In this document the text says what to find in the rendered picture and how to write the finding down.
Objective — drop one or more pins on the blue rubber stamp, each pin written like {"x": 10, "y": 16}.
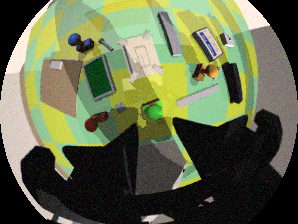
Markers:
{"x": 75, "y": 39}

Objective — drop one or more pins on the cream paper card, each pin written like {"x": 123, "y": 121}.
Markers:
{"x": 141, "y": 56}

